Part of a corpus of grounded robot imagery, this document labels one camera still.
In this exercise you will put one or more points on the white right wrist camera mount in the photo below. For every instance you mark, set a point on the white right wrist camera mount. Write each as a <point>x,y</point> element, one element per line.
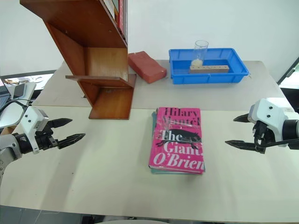
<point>271,112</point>

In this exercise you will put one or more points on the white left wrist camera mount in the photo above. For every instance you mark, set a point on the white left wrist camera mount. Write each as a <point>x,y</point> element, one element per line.
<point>30,116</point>

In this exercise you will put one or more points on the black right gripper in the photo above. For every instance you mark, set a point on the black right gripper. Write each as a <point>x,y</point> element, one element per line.
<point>262,134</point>

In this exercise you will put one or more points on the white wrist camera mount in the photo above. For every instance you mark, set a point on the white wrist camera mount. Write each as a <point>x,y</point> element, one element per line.
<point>271,112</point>
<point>30,116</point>

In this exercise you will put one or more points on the brown wooden bookshelf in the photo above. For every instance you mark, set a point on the brown wooden bookshelf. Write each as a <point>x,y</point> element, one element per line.
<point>93,35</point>

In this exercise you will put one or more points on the teal book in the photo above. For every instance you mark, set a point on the teal book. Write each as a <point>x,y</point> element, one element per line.
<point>153,121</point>

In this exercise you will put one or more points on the red brick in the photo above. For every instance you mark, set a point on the red brick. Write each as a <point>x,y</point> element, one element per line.
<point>147,67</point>

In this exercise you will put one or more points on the white rounded shell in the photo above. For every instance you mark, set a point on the white rounded shell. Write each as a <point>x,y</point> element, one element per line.
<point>10,114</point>

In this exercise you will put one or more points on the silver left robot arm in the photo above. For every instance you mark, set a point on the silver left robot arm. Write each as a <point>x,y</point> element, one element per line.
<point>9,147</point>

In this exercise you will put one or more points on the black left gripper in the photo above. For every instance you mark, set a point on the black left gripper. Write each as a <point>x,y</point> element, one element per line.
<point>44,140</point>

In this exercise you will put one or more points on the wooden block with holes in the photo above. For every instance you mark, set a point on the wooden block with holes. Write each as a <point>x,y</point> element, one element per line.
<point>215,69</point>

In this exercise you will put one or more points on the blue plastic bin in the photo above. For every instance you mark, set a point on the blue plastic bin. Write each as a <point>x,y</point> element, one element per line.
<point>236,63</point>

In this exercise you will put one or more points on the dark laptop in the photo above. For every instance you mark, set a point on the dark laptop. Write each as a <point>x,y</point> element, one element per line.
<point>4,95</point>

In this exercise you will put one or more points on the white clump in cup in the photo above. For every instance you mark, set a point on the white clump in cup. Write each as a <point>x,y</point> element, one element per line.
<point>197,62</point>

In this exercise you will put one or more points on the black smartphone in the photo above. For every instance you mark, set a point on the black smartphone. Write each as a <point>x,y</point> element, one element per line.
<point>19,91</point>

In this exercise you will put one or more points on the pink Giant O'Brien book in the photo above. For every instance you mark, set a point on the pink Giant O'Brien book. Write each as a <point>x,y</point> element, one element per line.
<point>177,140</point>

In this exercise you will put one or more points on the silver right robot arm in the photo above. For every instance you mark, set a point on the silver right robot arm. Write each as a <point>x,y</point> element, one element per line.
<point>292,129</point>

